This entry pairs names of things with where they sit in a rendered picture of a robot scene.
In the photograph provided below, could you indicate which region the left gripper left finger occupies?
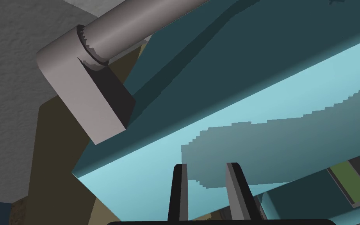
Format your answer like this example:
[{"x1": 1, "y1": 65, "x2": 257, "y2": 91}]
[{"x1": 167, "y1": 164, "x2": 189, "y2": 222}]

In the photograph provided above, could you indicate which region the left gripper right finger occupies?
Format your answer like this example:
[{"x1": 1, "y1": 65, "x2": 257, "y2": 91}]
[{"x1": 225, "y1": 162, "x2": 262, "y2": 221}]

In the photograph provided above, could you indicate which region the light blue drawer front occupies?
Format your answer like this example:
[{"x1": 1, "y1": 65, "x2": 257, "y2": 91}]
[{"x1": 71, "y1": 0, "x2": 360, "y2": 222}]

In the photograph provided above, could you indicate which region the grey bar handle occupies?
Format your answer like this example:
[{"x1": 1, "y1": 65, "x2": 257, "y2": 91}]
[{"x1": 36, "y1": 0, "x2": 212, "y2": 146}]

